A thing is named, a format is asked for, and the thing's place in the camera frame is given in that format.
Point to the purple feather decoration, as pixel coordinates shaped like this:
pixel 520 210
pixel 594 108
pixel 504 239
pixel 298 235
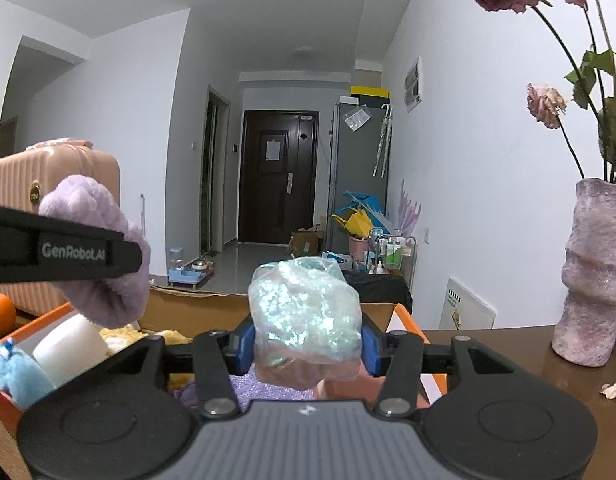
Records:
pixel 408 210

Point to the clear document pouch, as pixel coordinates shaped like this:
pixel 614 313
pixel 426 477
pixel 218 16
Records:
pixel 356 120

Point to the pink fuzzy vase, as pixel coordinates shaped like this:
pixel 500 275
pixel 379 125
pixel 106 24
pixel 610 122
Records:
pixel 592 285

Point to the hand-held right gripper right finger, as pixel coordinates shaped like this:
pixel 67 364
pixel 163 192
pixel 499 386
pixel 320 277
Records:
pixel 370 347

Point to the fallen pink petal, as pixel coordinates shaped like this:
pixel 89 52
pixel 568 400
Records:
pixel 612 391

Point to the lilac fuzzy cloth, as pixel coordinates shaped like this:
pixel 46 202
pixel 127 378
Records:
pixel 103 300

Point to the dark wooden door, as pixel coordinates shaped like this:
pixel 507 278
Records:
pixel 278 195

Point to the white folded umbrella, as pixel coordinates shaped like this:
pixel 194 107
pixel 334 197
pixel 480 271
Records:
pixel 382 140

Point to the light blue plush toy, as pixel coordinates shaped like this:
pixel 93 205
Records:
pixel 18 375

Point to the white paper notice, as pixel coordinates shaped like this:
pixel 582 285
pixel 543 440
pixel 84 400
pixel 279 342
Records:
pixel 273 150

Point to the white foam block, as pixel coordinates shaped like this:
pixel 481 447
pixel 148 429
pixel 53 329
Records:
pixel 68 345

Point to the yellow black box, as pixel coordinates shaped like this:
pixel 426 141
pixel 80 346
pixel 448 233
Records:
pixel 370 95

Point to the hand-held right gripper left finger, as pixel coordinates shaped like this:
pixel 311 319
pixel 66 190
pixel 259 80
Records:
pixel 245 345

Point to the black cloth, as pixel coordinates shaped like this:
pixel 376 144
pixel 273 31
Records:
pixel 382 290

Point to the metal cart with bottles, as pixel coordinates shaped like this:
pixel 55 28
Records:
pixel 395 255

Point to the grey refrigerator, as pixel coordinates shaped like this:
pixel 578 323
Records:
pixel 353 170

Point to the orange fruit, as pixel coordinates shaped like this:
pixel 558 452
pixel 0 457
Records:
pixel 0 317

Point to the wall electrical panel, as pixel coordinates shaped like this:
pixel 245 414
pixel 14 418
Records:
pixel 412 85

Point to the pink ribbed suitcase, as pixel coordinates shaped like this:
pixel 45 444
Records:
pixel 18 180

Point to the white yellow plush toy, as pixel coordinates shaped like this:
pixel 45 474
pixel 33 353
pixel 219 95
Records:
pixel 120 337

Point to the blue green plastic packets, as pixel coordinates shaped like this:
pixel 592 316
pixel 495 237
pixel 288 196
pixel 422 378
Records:
pixel 338 259

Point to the pink bucket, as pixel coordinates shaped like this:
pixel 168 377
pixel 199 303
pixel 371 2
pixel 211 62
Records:
pixel 358 250

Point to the orange cardboard box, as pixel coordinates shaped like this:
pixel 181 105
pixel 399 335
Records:
pixel 198 310

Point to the iridescent plastic bag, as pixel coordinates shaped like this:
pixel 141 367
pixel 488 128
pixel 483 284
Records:
pixel 303 320

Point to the purple waffle towel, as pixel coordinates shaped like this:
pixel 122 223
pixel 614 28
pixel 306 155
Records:
pixel 253 392

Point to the white board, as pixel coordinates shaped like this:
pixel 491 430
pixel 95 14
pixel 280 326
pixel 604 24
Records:
pixel 467 305

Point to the blue pet feeder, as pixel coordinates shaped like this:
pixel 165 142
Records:
pixel 188 272

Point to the brown cardboard box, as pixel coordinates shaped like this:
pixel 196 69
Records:
pixel 305 242

